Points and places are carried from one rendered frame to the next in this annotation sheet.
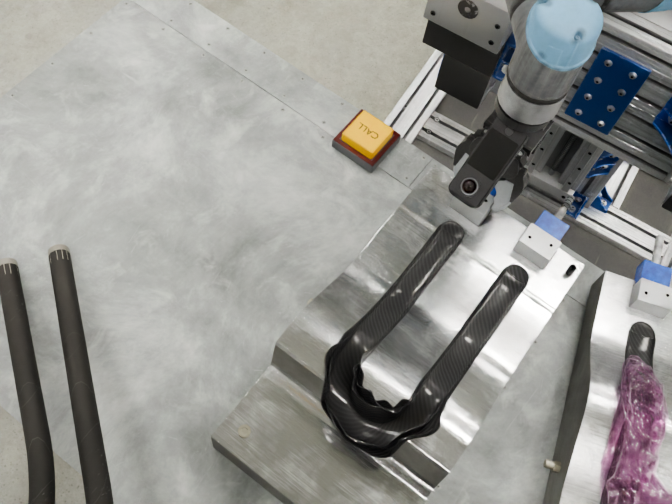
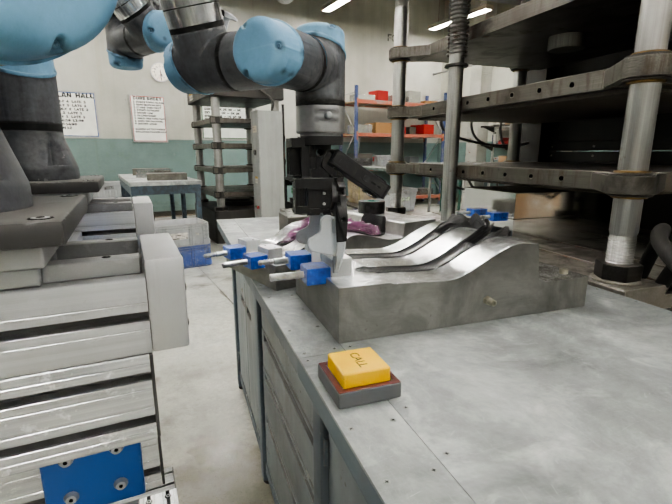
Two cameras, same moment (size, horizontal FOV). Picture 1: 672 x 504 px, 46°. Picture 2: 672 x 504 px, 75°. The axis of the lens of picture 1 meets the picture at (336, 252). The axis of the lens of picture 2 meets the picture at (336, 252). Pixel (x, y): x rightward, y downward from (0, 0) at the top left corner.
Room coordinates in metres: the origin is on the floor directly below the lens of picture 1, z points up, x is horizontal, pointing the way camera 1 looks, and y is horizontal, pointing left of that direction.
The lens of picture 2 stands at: (1.11, 0.31, 1.09)
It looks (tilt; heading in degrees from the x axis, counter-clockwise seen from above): 13 degrees down; 224
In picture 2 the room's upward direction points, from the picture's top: straight up
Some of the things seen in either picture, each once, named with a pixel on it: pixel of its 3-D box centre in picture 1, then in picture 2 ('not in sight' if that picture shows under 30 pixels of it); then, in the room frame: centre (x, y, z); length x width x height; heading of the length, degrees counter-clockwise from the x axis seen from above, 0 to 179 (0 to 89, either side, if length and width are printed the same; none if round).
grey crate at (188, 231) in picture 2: not in sight; (173, 233); (-0.79, -3.72, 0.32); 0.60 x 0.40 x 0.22; 167
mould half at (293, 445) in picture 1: (408, 347); (435, 267); (0.38, -0.12, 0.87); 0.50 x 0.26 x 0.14; 154
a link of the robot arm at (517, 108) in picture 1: (529, 90); (320, 122); (0.63, -0.19, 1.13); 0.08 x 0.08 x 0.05
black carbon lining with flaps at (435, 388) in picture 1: (427, 330); (427, 242); (0.39, -0.14, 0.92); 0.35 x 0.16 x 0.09; 154
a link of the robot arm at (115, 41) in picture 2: not in sight; (127, 42); (0.66, -0.80, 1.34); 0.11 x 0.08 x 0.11; 95
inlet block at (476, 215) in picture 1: (487, 184); (309, 273); (0.64, -0.20, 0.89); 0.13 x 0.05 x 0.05; 154
